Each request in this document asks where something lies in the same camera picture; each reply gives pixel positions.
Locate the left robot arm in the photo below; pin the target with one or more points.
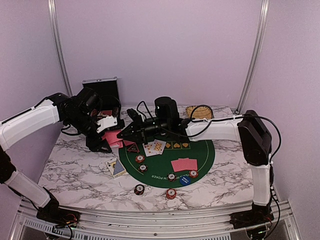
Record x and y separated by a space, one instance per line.
74 111

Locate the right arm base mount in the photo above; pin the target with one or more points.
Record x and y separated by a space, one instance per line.
249 218

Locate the front aluminium rail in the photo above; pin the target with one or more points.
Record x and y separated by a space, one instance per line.
196 224

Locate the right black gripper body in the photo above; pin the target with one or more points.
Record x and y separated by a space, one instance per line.
147 130

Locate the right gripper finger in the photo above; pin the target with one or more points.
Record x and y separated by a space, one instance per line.
126 132
127 138

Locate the right aluminium frame post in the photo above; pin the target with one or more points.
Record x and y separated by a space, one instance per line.
261 29

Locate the blue gold card box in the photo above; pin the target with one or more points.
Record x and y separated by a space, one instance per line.
115 167

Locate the woven bamboo tray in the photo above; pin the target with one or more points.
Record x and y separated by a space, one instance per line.
203 112

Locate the face-up card one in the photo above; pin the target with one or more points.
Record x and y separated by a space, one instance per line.
149 149

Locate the triangular dealer button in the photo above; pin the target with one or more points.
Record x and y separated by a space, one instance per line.
133 148

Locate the face-up card two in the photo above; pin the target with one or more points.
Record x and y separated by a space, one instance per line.
158 146

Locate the left aluminium frame post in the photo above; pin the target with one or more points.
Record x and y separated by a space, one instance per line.
58 46

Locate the blue small blind button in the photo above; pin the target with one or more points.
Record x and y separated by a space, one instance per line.
185 180

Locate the pink playing card deck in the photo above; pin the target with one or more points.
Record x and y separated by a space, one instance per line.
112 139

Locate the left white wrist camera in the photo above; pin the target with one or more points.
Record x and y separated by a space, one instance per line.
105 123

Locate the aluminium poker chip case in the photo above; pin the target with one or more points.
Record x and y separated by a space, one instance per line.
107 89

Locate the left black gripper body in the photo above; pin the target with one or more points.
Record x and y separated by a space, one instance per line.
93 143

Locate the red card deck in case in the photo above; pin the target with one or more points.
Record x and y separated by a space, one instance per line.
106 113

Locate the aluminium frame post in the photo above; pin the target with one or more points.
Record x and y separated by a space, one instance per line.
58 46
261 29

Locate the green round poker mat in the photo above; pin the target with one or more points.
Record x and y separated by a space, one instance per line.
159 166

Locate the red poker chip stack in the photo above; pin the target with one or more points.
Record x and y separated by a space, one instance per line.
171 193

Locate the dark poker chip stack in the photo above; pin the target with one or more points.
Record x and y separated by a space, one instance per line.
139 189

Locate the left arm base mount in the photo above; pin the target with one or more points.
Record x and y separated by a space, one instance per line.
61 218

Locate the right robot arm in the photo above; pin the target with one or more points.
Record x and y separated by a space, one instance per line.
248 128

